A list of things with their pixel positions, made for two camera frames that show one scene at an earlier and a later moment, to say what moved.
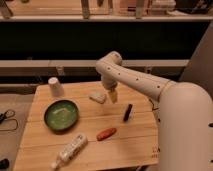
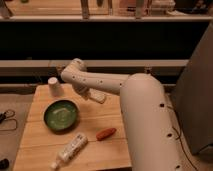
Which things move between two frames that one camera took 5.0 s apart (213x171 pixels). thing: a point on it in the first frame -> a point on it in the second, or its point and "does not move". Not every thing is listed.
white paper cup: (55, 88) does not move
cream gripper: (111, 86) -> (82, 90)
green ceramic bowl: (61, 115) does not move
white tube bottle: (70, 151) does not move
